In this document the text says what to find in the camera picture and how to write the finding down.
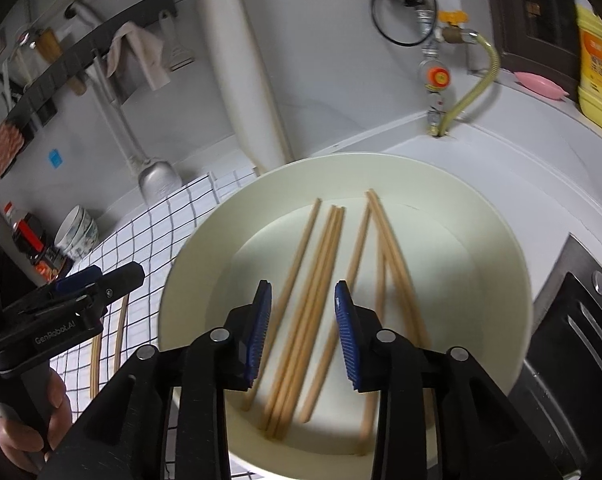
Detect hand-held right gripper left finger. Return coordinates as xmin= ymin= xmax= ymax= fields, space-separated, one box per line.
xmin=84 ymin=280 xmax=273 ymax=480

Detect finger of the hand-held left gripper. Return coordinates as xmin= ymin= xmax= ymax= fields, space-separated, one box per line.
xmin=98 ymin=261 xmax=146 ymax=305
xmin=50 ymin=266 xmax=104 ymax=295

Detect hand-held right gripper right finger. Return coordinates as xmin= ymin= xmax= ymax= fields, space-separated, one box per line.
xmin=333 ymin=280 xmax=564 ymax=480

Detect single wooden chopstick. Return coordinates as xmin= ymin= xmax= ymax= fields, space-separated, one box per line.
xmin=88 ymin=332 xmax=103 ymax=401
xmin=112 ymin=294 xmax=129 ymax=371

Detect pile of wooden chopsticks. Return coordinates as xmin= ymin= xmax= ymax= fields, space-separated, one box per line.
xmin=241 ymin=189 xmax=432 ymax=456

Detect cream round basin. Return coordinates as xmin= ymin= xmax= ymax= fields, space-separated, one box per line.
xmin=157 ymin=155 xmax=534 ymax=476

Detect person's left hand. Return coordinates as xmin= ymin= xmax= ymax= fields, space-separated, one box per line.
xmin=0 ymin=372 xmax=75 ymax=477

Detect white floral bowl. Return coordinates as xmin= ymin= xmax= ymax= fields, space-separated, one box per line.
xmin=54 ymin=205 xmax=89 ymax=248
xmin=64 ymin=220 xmax=100 ymax=262

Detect stacked patterned bowls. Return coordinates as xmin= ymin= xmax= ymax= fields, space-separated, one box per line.
xmin=58 ymin=210 xmax=96 ymax=256

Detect dark soy sauce bottle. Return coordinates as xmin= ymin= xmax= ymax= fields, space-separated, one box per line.
xmin=4 ymin=202 xmax=64 ymax=281

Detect white black-checked cloth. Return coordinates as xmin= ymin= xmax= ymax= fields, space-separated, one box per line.
xmin=46 ymin=170 xmax=257 ymax=480

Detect metal spatula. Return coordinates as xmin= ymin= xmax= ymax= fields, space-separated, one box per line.
xmin=88 ymin=55 xmax=184 ymax=206

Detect red white patterned cloth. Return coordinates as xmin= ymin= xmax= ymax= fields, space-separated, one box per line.
xmin=0 ymin=120 xmax=27 ymax=178

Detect beige hanging cloth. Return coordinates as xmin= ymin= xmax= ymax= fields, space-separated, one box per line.
xmin=105 ymin=22 xmax=171 ymax=91

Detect black gas stove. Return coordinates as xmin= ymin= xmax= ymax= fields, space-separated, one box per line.
xmin=511 ymin=232 xmax=602 ymax=480

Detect white scraper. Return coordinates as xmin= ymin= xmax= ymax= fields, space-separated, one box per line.
xmin=158 ymin=10 xmax=194 ymax=73

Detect white vertical pipe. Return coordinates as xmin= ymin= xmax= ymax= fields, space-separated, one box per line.
xmin=198 ymin=0 xmax=292 ymax=166

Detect gas regulator orange dial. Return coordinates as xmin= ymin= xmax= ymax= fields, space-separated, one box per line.
xmin=418 ymin=57 xmax=454 ymax=93

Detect pink soap dish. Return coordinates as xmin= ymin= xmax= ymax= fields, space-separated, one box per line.
xmin=513 ymin=71 xmax=569 ymax=101

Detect yellow detergent bottle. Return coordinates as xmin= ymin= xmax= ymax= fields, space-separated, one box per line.
xmin=576 ymin=0 xmax=602 ymax=136

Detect black wall rail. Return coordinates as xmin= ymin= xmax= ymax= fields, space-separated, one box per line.
xmin=1 ymin=0 xmax=177 ymax=126

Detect yellow gas hose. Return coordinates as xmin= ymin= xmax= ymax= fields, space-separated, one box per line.
xmin=438 ymin=32 xmax=499 ymax=136

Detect black cable loop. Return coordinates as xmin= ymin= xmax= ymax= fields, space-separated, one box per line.
xmin=372 ymin=0 xmax=439 ymax=46

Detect brass valve yellow handle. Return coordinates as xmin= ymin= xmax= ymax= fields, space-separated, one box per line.
xmin=416 ymin=9 xmax=482 ymax=46

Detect dark window frame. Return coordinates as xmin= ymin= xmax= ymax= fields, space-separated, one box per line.
xmin=481 ymin=0 xmax=596 ymax=101

